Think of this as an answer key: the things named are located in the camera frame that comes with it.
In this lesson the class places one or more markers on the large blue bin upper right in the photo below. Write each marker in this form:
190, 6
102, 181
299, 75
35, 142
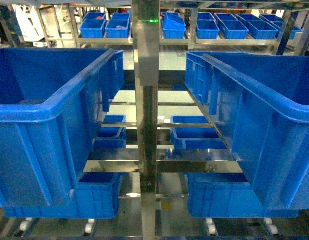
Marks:
259, 104

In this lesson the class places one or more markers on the steel rack vertical post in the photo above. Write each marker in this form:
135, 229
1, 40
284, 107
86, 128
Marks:
146, 54

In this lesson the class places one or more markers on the large blue bin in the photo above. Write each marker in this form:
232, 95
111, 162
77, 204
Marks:
259, 104
52, 106

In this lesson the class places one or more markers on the large blue bin upper left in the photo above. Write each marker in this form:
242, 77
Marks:
52, 106

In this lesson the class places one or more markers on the blue bin lower left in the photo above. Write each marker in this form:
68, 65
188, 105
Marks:
97, 197

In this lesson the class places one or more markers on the blue bin lower right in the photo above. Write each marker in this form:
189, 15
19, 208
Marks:
227, 196

